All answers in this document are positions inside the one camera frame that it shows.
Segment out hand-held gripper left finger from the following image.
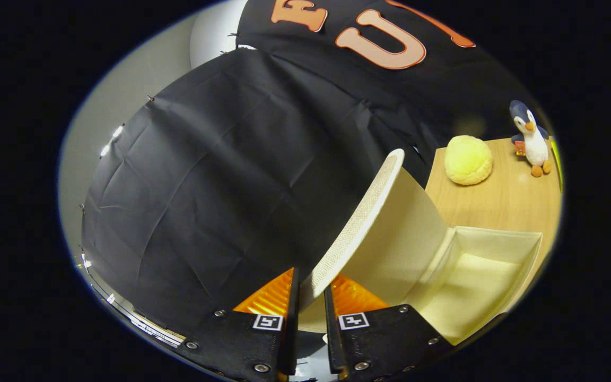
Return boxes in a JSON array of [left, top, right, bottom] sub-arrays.
[[177, 267, 301, 382]]

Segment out blue and white penguin plush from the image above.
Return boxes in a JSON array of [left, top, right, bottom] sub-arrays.
[[509, 100, 553, 178]]

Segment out black backdrop cloth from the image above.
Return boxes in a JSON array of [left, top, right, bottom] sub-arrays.
[[80, 0, 550, 340]]

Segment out cream fabric storage box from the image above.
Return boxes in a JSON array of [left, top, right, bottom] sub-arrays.
[[296, 149, 544, 346]]

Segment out yellow book with red circle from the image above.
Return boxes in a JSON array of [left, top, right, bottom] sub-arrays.
[[551, 137, 564, 192]]

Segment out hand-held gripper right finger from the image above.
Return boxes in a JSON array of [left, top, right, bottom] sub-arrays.
[[324, 273, 453, 382]]

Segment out yellow bread plush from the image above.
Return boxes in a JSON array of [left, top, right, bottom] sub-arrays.
[[444, 135, 494, 186]]

